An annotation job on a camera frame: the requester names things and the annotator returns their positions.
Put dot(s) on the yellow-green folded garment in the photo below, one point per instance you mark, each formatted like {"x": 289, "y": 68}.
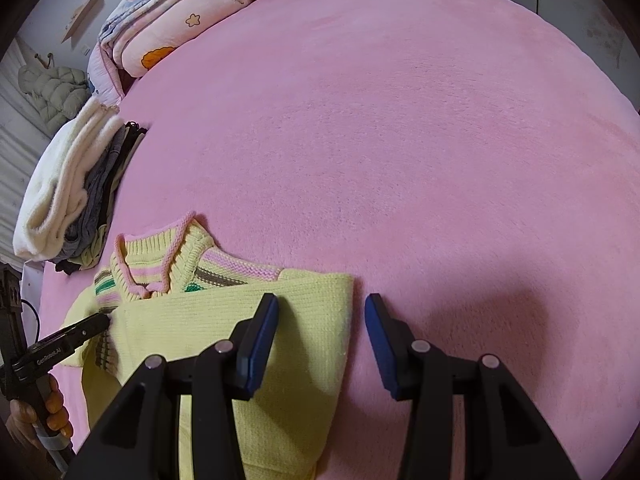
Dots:
{"x": 92, "y": 255}

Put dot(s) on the floral panel wardrobe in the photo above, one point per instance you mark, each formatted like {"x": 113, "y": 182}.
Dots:
{"x": 575, "y": 20}

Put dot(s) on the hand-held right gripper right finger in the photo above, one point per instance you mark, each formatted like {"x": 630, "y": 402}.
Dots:
{"x": 377, "y": 340}

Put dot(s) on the grey puffer jacket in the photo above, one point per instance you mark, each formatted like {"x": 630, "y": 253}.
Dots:
{"x": 50, "y": 95}

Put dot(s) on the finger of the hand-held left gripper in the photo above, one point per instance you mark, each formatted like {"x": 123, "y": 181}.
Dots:
{"x": 87, "y": 328}

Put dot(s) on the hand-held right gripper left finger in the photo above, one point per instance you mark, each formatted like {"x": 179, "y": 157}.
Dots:
{"x": 260, "y": 340}

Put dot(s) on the wooden wall shelf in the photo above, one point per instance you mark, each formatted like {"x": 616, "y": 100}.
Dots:
{"x": 82, "y": 15}

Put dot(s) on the yellow striped knit sweater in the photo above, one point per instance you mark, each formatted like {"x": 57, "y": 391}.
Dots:
{"x": 300, "y": 320}

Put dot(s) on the cream pillow with star print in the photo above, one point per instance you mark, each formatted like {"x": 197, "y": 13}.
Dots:
{"x": 165, "y": 15}

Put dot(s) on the grey folded garment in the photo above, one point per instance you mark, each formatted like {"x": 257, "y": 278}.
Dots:
{"x": 95, "y": 190}

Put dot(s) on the stack of folded clothes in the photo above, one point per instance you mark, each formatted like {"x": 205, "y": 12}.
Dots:
{"x": 55, "y": 185}

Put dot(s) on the person's left hand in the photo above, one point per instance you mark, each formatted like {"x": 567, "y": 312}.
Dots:
{"x": 55, "y": 410}

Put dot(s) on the wooden coat hook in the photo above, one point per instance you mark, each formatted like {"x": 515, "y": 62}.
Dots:
{"x": 44, "y": 60}

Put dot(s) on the pink bed blanket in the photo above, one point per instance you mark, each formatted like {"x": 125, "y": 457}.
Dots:
{"x": 400, "y": 135}

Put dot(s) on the black folded garment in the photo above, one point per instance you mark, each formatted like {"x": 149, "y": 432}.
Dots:
{"x": 131, "y": 135}

